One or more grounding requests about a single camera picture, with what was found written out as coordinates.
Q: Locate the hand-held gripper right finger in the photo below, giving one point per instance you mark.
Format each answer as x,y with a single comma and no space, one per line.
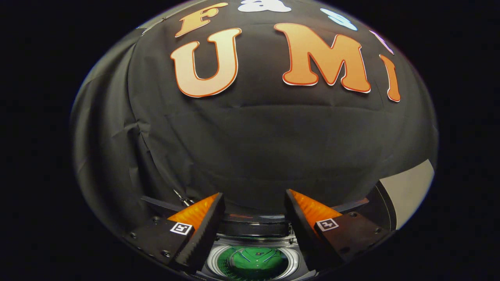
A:
302,234

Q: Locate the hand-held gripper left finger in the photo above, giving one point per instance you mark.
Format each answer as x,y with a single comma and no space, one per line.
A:
205,234

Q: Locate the grey washing machine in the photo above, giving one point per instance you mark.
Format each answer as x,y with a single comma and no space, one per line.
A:
254,241

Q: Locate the green polo shirt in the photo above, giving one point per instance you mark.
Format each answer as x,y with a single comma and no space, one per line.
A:
254,261

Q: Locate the black backdrop cloth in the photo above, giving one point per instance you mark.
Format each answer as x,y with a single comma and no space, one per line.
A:
254,148

